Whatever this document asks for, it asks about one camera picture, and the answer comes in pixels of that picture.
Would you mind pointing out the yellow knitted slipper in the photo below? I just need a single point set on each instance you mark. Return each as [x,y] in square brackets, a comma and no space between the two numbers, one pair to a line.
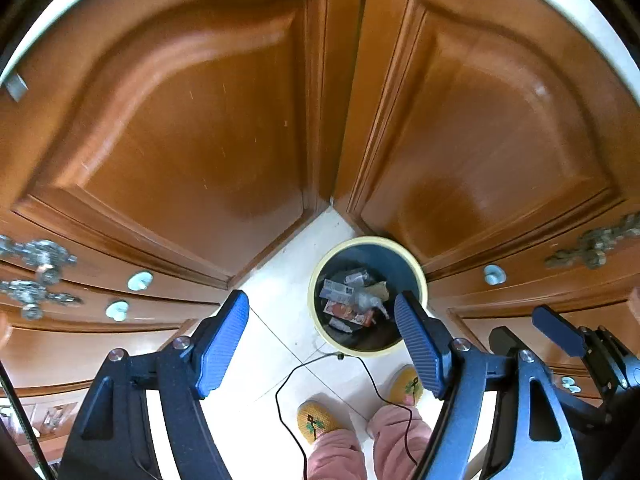
[317,420]
[407,385]

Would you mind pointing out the clear plastic bottle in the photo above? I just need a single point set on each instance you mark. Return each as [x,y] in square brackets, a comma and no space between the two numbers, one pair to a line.
[356,276]

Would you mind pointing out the small white box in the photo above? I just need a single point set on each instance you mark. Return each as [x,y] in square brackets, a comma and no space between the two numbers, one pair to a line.
[334,290]

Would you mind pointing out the round bin with pale rim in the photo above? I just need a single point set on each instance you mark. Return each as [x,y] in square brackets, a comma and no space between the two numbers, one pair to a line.
[375,337]

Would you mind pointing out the red carton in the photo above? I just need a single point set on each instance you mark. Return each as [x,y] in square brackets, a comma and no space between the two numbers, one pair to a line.
[345,312]

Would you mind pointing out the round pale cabinet knob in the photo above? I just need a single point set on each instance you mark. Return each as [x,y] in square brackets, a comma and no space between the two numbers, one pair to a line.
[570,384]
[494,273]
[117,310]
[140,280]

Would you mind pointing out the person's pink trouser leg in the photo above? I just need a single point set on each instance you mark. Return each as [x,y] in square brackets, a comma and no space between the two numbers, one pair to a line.
[400,435]
[335,455]

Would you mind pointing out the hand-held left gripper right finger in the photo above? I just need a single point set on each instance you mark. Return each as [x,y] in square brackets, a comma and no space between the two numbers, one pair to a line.
[422,350]

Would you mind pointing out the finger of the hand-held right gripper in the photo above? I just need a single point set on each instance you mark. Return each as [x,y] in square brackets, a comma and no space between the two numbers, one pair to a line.
[505,340]
[557,330]

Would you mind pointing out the wooden cabinet door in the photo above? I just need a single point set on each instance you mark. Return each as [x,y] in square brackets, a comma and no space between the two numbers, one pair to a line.
[500,135]
[190,125]

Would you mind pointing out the plastic bag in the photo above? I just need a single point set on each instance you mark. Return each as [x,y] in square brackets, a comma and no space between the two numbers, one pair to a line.
[367,300]

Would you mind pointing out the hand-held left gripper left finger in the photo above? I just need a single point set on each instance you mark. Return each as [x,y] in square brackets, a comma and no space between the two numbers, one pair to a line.
[222,340]

